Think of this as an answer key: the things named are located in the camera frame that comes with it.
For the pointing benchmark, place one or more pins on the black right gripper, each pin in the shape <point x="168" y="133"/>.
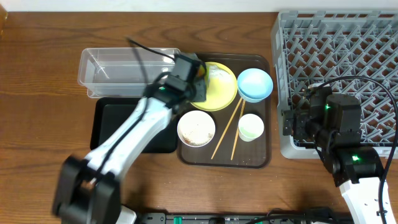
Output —
<point x="302" y="118"/>

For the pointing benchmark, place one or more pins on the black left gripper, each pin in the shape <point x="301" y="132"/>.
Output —
<point x="200" y="90"/>

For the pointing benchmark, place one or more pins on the white tissue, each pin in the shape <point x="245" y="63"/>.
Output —
<point x="216" y="73"/>

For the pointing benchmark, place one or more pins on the white bowl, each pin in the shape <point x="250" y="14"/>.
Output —
<point x="196" y="128"/>

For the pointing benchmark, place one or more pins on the pale green cup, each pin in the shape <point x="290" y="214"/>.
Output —
<point x="250" y="127"/>

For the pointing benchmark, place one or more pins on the light blue bowl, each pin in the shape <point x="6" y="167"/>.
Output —
<point x="254" y="85"/>

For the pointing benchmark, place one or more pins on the green snack wrapper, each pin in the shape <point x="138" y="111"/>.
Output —
<point x="201" y="70"/>

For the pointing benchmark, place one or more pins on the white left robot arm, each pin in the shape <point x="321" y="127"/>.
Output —
<point x="88" y="189"/>

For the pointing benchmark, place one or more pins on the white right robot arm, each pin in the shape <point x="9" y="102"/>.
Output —
<point x="333" y="123"/>

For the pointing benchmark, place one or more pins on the clear plastic waste bin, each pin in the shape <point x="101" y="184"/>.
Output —
<point x="116" y="72"/>

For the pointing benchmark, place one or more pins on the black food waste tray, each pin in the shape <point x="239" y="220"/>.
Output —
<point x="110" y="113"/>

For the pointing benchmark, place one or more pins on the grey dishwasher rack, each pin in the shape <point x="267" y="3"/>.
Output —
<point x="356" y="52"/>

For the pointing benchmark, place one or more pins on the yellow plate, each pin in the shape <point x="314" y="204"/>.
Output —
<point x="220" y="93"/>

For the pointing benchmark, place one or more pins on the left wooden chopstick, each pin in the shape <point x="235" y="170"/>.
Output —
<point x="226" y="128"/>

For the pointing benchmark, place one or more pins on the brown serving tray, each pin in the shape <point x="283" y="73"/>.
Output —
<point x="252" y="155"/>

